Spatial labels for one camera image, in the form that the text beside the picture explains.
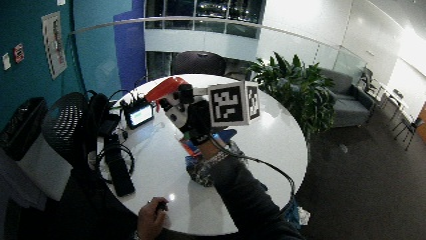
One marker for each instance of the black bag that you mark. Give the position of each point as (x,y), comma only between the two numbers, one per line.
(102,111)

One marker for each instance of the curved glass railing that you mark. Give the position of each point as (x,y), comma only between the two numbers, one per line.
(213,28)

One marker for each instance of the dark round-backed chair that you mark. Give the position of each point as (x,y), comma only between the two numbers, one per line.
(197,63)

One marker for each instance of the blue packet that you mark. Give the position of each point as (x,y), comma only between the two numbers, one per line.
(227,136)

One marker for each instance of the red plastic box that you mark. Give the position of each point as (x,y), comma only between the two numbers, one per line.
(165,88)

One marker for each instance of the white cabinet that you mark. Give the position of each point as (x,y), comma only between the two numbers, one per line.
(47,170)

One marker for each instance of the black trash bin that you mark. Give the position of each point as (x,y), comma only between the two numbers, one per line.
(22,128)

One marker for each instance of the black mesh chair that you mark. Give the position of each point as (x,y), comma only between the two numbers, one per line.
(67,126)

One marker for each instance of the white marker cube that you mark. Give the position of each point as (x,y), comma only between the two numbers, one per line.
(228,105)

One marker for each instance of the small red wall sign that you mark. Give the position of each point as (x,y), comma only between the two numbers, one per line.
(19,52)

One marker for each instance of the green potted plant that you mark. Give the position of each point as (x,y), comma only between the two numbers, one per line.
(297,90)

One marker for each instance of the large wall poster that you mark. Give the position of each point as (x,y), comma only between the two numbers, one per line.
(54,45)

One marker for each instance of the small black remote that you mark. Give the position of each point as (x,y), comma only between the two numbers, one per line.
(161,206)

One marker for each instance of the small white wall sign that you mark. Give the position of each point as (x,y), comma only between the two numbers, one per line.
(6,61)

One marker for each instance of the orange packet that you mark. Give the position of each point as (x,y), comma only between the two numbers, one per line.
(189,148)

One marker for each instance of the black power strip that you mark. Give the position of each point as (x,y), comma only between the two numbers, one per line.
(120,170)

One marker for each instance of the black metal chair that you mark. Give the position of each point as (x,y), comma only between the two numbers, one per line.
(406,128)

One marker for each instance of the small screen device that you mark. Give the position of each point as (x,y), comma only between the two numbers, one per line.
(140,115)

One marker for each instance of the grey sofa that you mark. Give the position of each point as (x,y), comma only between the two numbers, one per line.
(350,103)

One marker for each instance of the white crumpled paper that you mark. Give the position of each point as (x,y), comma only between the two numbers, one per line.
(304,216)

